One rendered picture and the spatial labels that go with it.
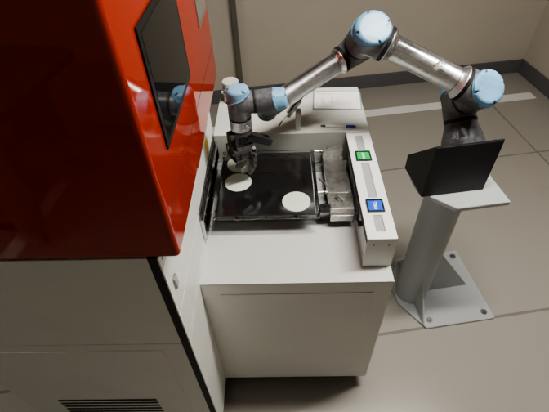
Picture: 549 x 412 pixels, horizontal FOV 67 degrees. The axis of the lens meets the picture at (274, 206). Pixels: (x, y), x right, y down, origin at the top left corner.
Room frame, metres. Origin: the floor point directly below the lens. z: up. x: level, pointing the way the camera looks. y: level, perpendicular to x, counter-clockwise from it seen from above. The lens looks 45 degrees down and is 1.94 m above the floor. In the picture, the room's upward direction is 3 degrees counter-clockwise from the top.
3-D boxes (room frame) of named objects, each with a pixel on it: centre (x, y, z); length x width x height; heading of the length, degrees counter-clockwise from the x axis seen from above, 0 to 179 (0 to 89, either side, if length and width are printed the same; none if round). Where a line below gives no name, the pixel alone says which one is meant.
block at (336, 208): (1.00, -0.24, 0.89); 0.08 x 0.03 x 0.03; 88
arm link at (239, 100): (1.18, 0.10, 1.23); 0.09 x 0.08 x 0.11; 96
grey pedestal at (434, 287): (1.22, -0.81, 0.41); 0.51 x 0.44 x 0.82; 96
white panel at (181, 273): (0.97, 0.26, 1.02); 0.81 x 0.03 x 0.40; 178
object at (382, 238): (1.07, -0.34, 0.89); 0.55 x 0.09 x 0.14; 178
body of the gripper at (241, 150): (1.17, 0.11, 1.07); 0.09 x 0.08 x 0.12; 122
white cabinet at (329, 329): (1.23, -0.08, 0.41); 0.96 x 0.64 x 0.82; 178
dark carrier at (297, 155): (1.15, 0.02, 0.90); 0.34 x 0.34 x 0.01; 88
